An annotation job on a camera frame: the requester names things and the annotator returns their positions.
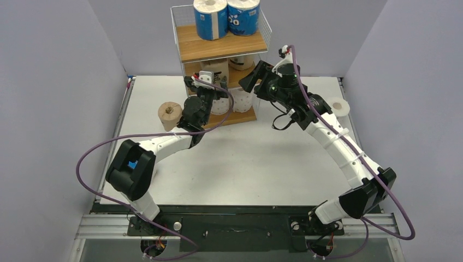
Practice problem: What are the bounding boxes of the brown cartoon printed roll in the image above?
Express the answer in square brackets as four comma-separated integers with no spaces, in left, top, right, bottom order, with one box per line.
[200,58,230,88]

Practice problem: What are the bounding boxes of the white dotted roll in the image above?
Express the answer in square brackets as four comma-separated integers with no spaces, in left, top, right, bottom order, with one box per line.
[211,98,230,115]
[230,88,253,113]

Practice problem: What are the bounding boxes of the brown paper roll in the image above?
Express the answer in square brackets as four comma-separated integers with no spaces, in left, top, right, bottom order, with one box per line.
[228,55,254,71]

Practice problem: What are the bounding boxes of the white wire wooden shelf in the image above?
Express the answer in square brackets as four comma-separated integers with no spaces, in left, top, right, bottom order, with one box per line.
[170,4,272,129]

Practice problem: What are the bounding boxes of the blue white roll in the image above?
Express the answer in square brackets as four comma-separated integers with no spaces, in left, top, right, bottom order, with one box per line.
[227,0,260,36]
[193,0,228,40]

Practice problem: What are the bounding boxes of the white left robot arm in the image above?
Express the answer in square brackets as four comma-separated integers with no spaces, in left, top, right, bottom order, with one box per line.
[105,74,230,235]

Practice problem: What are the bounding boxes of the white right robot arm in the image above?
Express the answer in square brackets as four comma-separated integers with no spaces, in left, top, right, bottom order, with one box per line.
[239,61,396,233]

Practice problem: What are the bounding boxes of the brown roll back left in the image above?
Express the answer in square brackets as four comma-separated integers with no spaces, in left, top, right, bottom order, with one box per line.
[158,102,182,132]

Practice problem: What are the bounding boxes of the blue roll left edge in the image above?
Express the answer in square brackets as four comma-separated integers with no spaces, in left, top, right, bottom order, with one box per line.
[127,160,138,170]

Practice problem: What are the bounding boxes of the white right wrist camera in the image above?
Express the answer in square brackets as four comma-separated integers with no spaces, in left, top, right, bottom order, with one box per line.
[272,45,294,73]

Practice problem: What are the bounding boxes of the white roll near right wall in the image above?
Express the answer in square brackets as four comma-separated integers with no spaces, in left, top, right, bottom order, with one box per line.
[326,97,351,118]

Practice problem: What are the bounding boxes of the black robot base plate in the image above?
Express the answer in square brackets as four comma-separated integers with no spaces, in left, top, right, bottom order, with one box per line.
[90,204,381,254]

